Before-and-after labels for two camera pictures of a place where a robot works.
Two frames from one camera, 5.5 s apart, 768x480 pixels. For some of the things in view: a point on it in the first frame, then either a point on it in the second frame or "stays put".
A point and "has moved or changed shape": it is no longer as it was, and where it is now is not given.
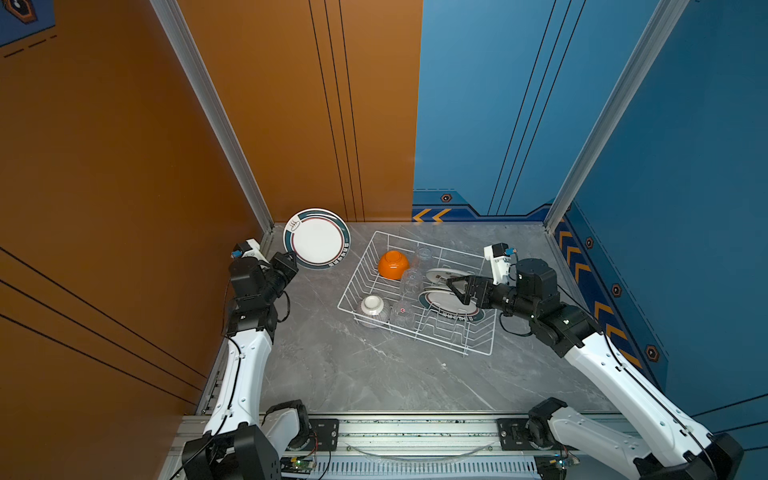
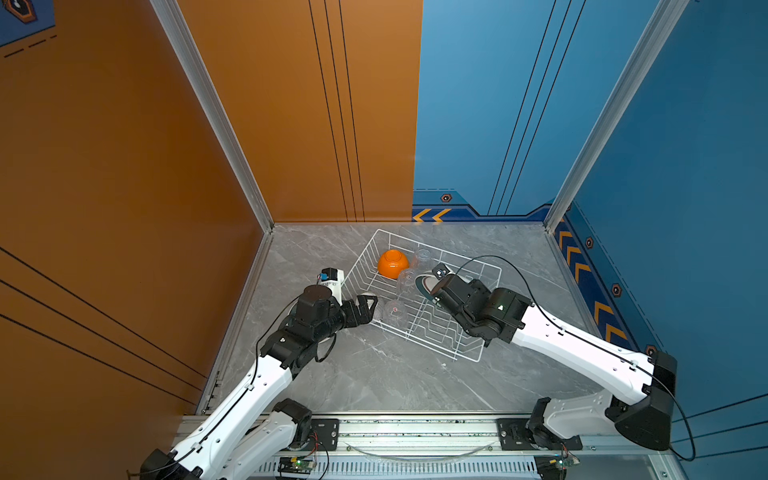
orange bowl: x=393 y=264 stays put
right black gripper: x=473 y=282 -> x=475 y=287
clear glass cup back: x=424 y=257 stays put
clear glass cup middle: x=412 y=282 stays put
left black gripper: x=289 y=270 -> x=365 y=315
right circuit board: x=554 y=467 stays put
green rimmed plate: x=446 y=304 has moved or changed shape
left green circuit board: x=297 y=465 stays put
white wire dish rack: x=402 y=284 stays put
